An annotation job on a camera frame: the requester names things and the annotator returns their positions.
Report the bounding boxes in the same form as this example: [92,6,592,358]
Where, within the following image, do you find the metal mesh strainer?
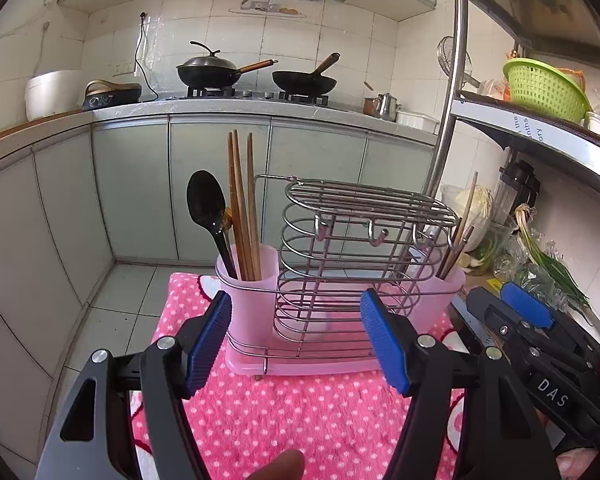
[436,36,481,88]

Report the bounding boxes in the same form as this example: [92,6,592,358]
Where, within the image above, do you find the gas stove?
[157,87,331,108]

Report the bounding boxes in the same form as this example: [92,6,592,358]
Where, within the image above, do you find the pink plastic cup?
[412,260,467,333]
[215,244,282,363]

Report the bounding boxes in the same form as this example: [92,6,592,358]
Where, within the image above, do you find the glass wall shelf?
[227,0,306,16]

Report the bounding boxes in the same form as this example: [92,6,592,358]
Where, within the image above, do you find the black blender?
[491,159,541,226]

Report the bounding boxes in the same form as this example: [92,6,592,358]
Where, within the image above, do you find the white tray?
[395,110,440,135]

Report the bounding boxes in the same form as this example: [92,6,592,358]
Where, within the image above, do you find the person's right hand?
[555,451,600,480]

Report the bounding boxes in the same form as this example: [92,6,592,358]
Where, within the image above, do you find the person's left hand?
[249,449,307,480]

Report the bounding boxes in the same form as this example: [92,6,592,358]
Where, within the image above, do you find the black power cable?
[135,11,160,103]

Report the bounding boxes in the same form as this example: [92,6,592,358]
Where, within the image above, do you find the black frying pan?
[272,52,341,96]

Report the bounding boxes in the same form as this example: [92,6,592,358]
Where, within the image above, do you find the glass bowl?
[440,184,516,273]

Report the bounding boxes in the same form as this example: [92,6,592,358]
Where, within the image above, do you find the green onions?
[515,204,593,311]

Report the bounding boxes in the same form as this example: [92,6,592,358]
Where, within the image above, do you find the pink plastic drip tray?
[225,330,396,377]

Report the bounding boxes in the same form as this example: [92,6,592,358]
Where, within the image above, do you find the dark wooden chopstick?
[436,239,465,278]
[441,225,476,279]

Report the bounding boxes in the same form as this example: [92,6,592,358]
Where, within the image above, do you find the green plastic colander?
[502,57,592,123]

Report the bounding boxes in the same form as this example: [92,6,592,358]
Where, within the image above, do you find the pink cutlery drainer rack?
[225,175,465,378]

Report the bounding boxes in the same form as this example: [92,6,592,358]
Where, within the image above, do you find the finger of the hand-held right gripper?
[500,281,600,362]
[466,287,562,367]

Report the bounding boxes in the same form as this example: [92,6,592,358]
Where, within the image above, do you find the plastic bag of greens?
[495,240,556,286]

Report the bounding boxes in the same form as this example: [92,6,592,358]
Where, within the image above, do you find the steel kettle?
[372,92,402,122]

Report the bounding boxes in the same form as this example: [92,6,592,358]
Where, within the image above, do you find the orange food packet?
[480,79,511,101]

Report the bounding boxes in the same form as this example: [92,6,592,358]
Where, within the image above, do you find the black electric baking pan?
[81,80,143,112]

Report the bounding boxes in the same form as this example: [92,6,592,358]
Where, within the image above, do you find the black wok with lid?
[176,41,278,88]

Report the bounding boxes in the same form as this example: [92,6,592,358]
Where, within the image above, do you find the metal shelf rack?
[422,0,600,211]

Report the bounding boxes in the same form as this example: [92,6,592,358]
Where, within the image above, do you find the napa cabbage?
[452,187,495,253]

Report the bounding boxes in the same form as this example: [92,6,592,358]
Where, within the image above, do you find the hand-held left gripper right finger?
[360,287,563,480]

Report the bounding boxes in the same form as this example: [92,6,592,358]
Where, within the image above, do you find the white rice cooker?
[25,71,92,122]

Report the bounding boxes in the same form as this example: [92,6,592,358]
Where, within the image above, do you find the black spoon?
[186,170,239,281]

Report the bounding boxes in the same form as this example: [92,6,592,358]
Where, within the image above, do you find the grey kitchen counter cabinets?
[0,97,441,411]

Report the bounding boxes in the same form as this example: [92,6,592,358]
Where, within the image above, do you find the pink polka dot blanket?
[130,272,481,480]

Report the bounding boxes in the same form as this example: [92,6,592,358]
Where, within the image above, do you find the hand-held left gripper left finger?
[34,290,233,480]

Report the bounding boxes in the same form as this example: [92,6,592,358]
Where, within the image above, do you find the brown jar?
[362,81,379,115]

